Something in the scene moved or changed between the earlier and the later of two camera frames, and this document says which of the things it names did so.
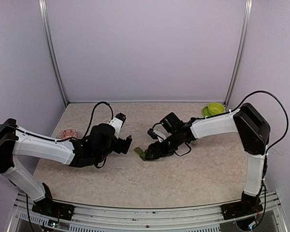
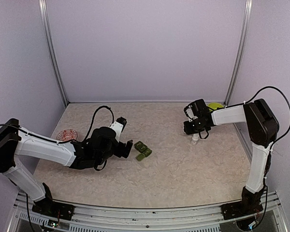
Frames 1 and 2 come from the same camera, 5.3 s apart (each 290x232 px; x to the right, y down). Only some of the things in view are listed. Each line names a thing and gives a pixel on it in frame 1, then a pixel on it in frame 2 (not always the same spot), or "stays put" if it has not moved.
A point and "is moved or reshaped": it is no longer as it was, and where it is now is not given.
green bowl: [215, 108] stays put
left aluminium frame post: [44, 11] stays put
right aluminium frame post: [244, 36] stays put
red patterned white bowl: [66, 134] stays put
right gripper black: [161, 152] -> [188, 130]
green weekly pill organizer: [141, 152] is moved or reshaped
